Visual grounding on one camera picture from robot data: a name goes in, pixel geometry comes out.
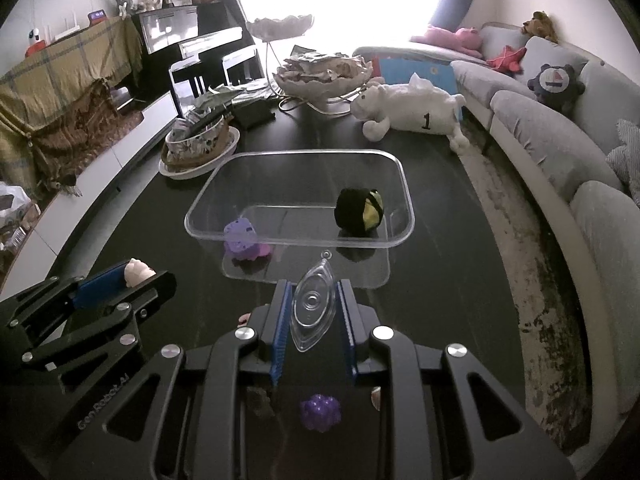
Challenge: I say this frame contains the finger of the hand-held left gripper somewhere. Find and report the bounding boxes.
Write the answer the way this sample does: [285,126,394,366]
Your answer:
[0,272,177,377]
[0,262,129,333]

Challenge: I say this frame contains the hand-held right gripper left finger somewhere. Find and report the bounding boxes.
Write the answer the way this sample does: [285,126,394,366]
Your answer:
[65,280,293,480]

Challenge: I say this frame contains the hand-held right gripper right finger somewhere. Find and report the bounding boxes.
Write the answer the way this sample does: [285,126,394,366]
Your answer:
[336,280,571,480]

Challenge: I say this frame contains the pale pink pig figure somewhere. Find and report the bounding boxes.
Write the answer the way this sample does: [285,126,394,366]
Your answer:
[123,258,156,286]

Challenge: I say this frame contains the clear eye-shaped plastic shell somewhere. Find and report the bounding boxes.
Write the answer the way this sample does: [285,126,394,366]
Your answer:
[291,250,337,353]

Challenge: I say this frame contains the clear plastic container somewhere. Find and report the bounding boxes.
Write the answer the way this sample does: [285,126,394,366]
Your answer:
[184,149,416,289]

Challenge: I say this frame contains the purple toy grape bunch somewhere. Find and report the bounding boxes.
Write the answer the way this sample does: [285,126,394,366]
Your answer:
[299,394,342,433]

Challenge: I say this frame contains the purple toy camera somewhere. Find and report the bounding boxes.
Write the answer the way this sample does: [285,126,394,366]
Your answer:
[223,217,273,261]

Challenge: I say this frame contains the black and green toy ball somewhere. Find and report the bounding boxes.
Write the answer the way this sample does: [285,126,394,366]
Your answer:
[334,187,385,235]

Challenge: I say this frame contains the black desktop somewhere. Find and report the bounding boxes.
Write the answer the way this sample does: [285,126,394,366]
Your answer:
[20,87,523,411]

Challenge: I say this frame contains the dark green toy figure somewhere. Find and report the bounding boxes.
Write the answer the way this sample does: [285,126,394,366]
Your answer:
[248,387,277,418]

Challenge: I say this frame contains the white low cabinet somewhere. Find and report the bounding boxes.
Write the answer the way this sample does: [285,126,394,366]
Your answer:
[0,92,178,301]

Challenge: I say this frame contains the white plastic bag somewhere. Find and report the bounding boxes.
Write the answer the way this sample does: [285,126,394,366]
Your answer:
[0,182,37,231]

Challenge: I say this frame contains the white plate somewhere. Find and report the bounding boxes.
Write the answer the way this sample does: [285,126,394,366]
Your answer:
[159,127,241,181]

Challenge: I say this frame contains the floral ceramic bowl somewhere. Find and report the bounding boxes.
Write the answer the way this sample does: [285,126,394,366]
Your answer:
[165,112,232,163]

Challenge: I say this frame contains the plaid yellow cloth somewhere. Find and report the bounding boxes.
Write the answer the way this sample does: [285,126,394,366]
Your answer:
[0,17,146,201]

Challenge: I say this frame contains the black remote control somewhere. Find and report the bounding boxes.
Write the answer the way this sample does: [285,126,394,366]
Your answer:
[189,110,226,133]

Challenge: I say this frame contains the black box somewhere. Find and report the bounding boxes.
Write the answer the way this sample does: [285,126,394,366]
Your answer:
[232,100,277,128]

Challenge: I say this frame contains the green foil packet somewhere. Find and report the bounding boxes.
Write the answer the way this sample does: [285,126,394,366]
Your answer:
[192,85,251,111]

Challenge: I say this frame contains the white plush sheep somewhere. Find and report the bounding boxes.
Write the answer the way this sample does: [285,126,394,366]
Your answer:
[350,72,472,153]

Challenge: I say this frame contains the black dining chair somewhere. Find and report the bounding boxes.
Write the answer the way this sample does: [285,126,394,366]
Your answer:
[169,55,207,117]
[221,44,266,90]

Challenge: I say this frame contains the white tiered fruit stand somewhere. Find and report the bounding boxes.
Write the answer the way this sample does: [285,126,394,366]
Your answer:
[245,14,373,117]

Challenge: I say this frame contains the black piano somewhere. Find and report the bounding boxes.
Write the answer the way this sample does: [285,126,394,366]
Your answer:
[131,2,253,101]

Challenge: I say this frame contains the blue board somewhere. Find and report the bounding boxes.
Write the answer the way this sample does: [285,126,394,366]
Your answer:
[375,56,466,123]

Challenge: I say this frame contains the pile of snack packets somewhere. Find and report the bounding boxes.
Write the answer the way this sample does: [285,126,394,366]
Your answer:
[280,51,368,83]

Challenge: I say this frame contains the grey curved sofa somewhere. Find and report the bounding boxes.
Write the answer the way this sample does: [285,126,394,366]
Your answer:
[352,22,640,461]

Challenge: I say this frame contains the pink plush toy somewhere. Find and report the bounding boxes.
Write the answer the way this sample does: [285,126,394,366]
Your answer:
[410,25,485,59]

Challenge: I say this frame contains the red starfish plush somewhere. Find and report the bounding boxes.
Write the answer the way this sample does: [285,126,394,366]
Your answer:
[486,45,528,76]

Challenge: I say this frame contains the navy round sailboat cushion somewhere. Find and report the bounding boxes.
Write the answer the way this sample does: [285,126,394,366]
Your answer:
[527,62,586,111]

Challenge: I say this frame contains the striped star cushion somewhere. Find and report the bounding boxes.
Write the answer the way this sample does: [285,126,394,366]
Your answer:
[606,119,640,191]

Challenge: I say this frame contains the brown plush toy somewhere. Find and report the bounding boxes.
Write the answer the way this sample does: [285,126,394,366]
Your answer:
[521,11,560,43]

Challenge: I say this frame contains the red and white camera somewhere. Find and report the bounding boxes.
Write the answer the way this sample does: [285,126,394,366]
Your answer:
[25,27,47,57]

